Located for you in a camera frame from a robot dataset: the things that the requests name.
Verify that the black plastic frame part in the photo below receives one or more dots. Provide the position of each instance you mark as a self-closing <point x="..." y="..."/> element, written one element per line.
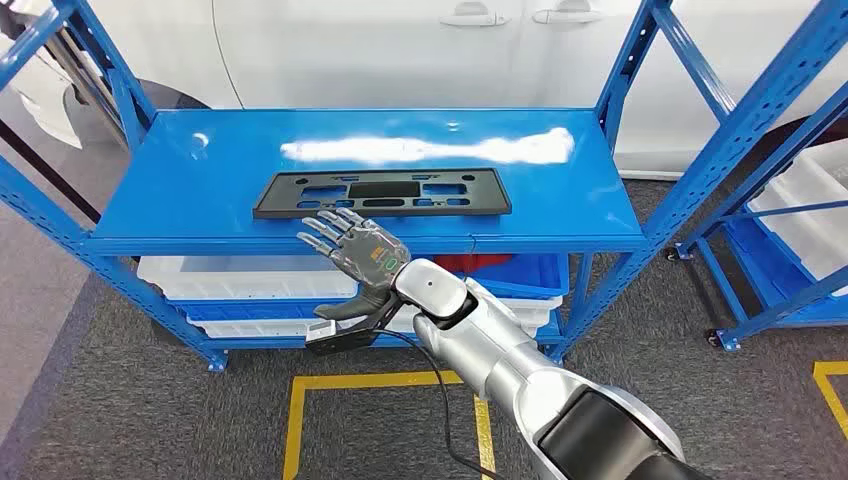
<point x="384" y="190"/>

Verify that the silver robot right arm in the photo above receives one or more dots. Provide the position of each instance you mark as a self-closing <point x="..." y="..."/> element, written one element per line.
<point x="503" y="358"/>

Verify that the blue metal shelf rack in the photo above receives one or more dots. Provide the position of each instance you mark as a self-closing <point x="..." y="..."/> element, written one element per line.
<point x="199" y="199"/>

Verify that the blue wheeled shelf rack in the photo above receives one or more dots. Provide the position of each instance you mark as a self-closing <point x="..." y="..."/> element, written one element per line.
<point x="795" y="146"/>

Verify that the red object in bin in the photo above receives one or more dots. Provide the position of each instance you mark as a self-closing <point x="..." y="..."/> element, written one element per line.
<point x="470" y="263"/>

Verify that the white plastic bin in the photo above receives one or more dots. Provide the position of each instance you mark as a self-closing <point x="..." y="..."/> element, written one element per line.
<point x="535" y="324"/>
<point x="536" y="305"/>
<point x="815" y="212"/>
<point x="265" y="285"/>
<point x="252" y="328"/>

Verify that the yellow floor tape square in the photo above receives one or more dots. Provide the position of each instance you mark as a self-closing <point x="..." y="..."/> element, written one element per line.
<point x="371" y="380"/>
<point x="828" y="368"/>

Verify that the white car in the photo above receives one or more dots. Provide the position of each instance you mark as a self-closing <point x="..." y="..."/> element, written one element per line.
<point x="397" y="53"/>

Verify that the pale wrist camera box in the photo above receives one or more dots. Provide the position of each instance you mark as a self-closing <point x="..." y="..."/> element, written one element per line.
<point x="321" y="331"/>

